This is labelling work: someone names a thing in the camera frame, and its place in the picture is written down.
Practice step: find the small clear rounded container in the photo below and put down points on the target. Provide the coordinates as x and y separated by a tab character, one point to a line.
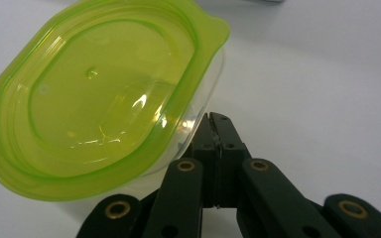
206	89

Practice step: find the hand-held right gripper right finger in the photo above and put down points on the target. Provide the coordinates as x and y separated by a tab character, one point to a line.
229	148

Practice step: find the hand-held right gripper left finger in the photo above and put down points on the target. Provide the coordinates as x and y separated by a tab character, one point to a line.
206	148

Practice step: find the small rounded green lid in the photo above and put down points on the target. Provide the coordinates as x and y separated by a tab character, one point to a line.
89	109

